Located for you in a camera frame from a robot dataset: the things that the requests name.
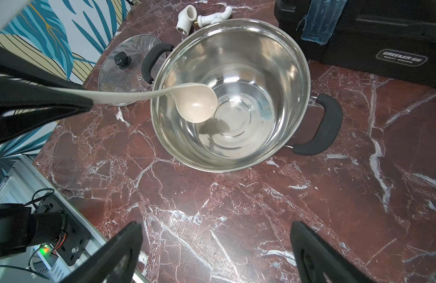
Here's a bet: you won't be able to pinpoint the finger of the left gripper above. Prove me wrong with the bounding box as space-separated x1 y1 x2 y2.
0 47 94 144

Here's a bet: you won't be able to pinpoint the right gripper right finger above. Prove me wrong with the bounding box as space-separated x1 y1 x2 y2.
290 221 372 283

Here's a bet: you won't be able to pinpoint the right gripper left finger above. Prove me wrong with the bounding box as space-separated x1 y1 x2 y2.
62 221 143 283

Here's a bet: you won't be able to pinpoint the glass pot lid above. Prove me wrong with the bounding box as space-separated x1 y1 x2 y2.
93 34 174 106

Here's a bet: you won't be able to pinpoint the beige plastic ladle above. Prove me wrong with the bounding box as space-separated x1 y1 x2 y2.
51 83 217 123

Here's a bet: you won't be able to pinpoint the stainless steel pot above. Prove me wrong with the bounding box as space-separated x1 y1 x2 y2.
140 18 344 173

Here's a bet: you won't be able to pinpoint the white pipe elbow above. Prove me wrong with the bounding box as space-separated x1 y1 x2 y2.
175 5 198 35

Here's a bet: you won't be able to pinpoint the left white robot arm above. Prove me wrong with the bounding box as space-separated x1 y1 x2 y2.
0 47 93 259

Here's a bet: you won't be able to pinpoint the green circuit board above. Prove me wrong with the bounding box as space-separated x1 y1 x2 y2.
29 244 69 279

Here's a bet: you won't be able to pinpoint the white pipe fitting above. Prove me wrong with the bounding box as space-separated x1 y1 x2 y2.
194 7 233 28

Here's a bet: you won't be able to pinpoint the black plastic toolbox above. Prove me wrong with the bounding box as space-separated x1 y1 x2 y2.
274 1 436 88

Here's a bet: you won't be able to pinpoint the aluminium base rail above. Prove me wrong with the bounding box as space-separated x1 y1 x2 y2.
0 156 145 283

